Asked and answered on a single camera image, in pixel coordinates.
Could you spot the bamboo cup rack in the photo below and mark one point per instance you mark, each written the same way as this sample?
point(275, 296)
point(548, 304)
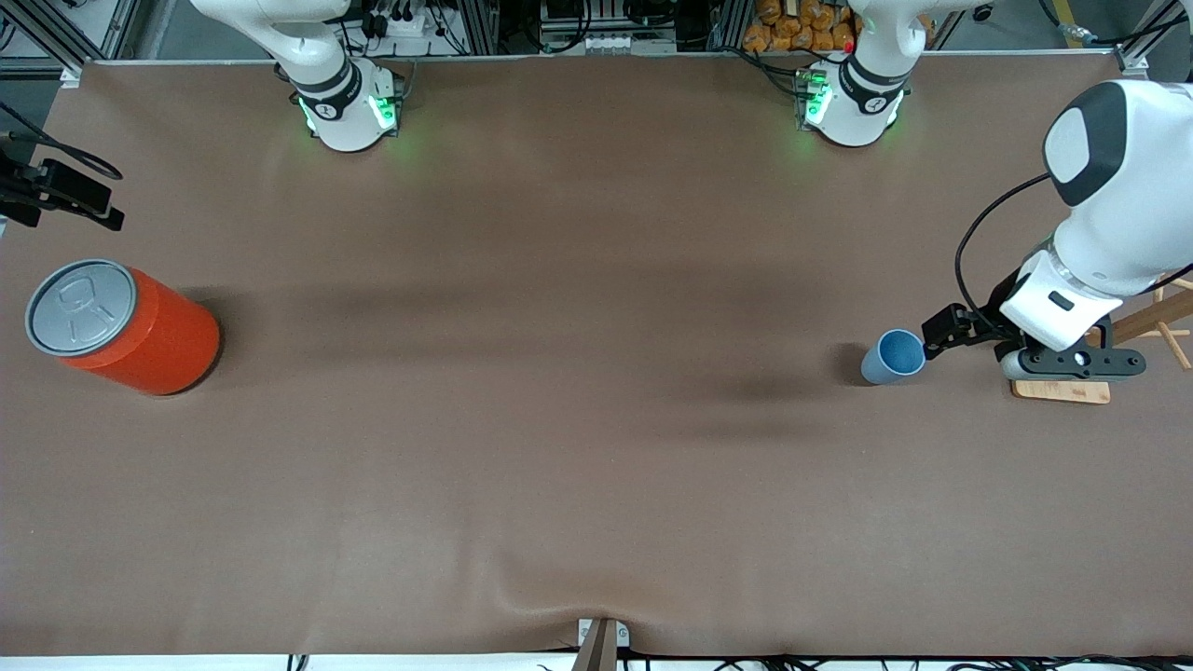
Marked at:
point(1062, 391)

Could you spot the white corner clamp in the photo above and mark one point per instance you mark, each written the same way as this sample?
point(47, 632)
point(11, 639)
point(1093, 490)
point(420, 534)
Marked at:
point(70, 77)
point(1134, 63)

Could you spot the white power strip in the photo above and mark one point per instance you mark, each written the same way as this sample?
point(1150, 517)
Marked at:
point(401, 26)

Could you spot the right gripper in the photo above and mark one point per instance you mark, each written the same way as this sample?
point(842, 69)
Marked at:
point(26, 189)

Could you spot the aluminium frame strut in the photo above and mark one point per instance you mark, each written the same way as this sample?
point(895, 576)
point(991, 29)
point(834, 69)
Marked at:
point(1145, 33)
point(727, 26)
point(477, 28)
point(51, 37)

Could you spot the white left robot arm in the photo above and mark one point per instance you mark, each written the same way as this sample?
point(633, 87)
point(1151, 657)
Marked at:
point(1137, 186)

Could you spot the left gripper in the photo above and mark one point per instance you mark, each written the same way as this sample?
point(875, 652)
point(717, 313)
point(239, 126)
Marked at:
point(995, 324)

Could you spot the brown table mat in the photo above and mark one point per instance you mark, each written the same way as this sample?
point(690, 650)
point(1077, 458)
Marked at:
point(596, 280)

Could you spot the orange can with grey lid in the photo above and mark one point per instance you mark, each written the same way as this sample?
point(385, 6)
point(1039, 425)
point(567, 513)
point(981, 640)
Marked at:
point(158, 340)

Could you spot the grey bracket with brown post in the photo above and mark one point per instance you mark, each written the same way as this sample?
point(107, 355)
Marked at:
point(601, 652)

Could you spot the blue plastic cup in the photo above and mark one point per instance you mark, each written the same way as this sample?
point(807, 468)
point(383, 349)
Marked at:
point(885, 368)

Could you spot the orange mesh bag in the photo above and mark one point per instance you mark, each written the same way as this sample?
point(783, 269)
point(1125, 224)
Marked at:
point(792, 33)

